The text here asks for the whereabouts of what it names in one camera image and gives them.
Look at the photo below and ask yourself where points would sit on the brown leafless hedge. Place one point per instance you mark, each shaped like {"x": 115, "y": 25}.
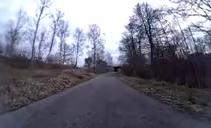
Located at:
{"x": 173, "y": 70}

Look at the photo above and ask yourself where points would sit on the row of dark bare trees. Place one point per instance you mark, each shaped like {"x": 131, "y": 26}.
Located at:
{"x": 159, "y": 36}

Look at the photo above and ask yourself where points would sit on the row of bare birch trees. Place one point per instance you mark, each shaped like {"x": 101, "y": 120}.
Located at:
{"x": 59, "y": 40}

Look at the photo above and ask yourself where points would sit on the distant building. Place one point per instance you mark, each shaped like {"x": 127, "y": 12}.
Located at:
{"x": 100, "y": 66}

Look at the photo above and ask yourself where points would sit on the grass verge with dead leaves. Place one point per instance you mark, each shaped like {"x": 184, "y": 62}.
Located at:
{"x": 173, "y": 93}

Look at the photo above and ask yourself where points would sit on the grey asphalt road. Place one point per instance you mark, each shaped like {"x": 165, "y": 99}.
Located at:
{"x": 99, "y": 106}

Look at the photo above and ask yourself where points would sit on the dry grass verge with slope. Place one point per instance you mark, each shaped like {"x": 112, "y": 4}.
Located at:
{"x": 29, "y": 85}

